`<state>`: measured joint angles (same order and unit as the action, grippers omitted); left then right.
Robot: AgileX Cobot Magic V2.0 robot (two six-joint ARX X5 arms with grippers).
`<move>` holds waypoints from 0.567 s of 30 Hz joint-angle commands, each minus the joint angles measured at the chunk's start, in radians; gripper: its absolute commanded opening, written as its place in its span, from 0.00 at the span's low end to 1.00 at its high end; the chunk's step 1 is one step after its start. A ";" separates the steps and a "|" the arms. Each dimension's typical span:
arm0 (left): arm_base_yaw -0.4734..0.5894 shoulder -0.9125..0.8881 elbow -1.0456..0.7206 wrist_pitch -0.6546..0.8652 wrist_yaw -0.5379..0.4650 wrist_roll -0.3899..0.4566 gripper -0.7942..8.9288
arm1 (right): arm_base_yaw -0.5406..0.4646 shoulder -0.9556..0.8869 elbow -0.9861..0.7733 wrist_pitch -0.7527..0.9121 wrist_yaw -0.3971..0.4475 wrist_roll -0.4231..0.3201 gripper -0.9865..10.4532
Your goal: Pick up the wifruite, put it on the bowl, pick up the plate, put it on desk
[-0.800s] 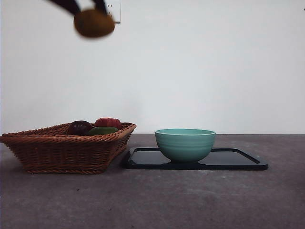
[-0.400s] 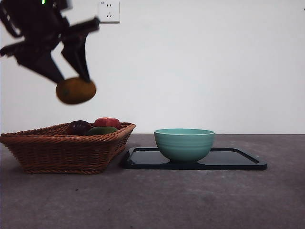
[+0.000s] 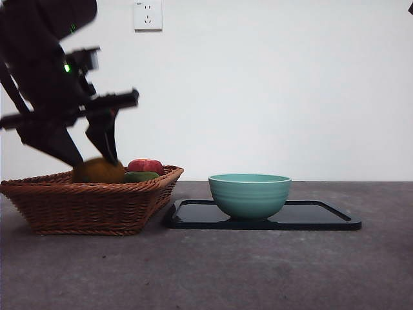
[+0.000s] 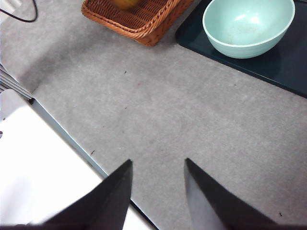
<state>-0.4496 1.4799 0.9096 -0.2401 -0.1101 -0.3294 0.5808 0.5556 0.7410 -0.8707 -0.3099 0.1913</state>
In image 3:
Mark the orange-brown kiwi fruit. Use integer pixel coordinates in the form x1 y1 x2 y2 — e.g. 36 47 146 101
71 157 126 184

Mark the teal ribbed bowl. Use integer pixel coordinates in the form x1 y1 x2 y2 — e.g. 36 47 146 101
208 173 292 222

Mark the red apple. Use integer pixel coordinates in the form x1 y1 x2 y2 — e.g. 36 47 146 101
127 158 165 175

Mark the green fruit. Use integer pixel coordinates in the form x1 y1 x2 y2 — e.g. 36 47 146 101
122 171 161 184

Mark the brown wicker basket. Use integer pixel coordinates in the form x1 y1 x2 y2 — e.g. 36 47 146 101
0 165 185 236

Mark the black rectangular tray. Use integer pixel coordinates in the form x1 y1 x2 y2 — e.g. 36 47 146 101
163 199 362 231

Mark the pale grey left wrist camera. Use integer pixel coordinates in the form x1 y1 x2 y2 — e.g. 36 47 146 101
66 47 101 77

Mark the white wall socket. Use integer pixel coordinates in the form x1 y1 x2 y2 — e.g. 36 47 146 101
134 1 163 33

